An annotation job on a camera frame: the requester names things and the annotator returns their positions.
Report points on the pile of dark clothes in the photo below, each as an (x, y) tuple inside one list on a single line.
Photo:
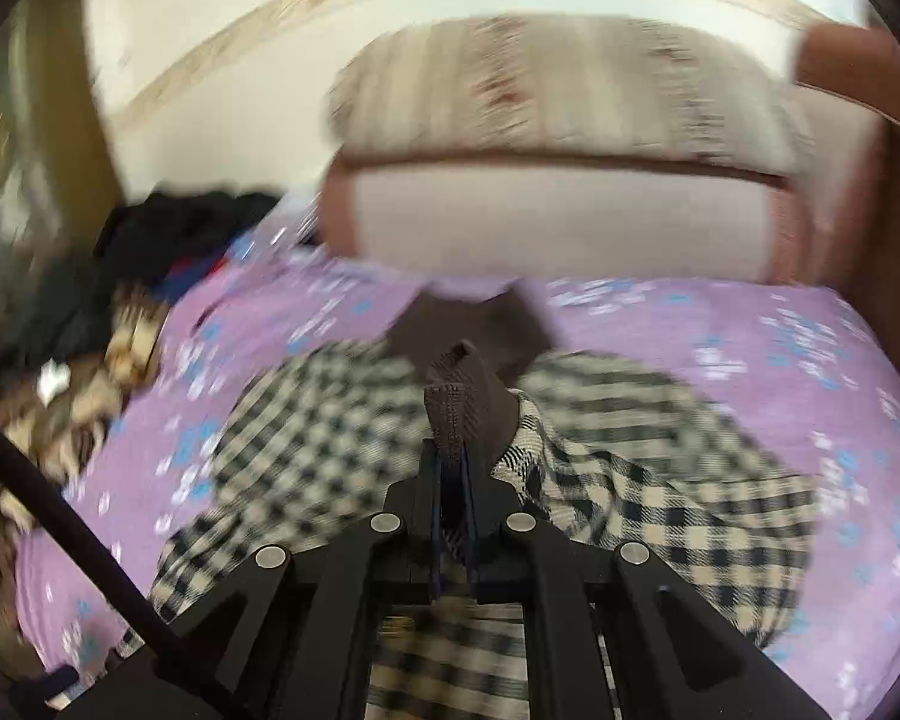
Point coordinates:
[(157, 232)]

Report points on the purple floral bed sheet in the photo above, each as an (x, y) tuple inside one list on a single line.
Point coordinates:
[(765, 405)]

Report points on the brown and white headboard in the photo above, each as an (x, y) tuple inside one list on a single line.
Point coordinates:
[(555, 217)]

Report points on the brown patterned cloth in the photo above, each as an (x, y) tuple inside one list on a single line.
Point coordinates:
[(82, 397)]

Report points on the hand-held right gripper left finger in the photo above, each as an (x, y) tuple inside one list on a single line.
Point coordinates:
[(433, 499)]

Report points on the striped beige pillow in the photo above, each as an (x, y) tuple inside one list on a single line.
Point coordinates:
[(570, 82)]

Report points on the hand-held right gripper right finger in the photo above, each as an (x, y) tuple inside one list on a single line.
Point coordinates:
[(471, 499)]

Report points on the checkered shirt with brown collar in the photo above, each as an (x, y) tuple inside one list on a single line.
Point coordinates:
[(322, 457)]

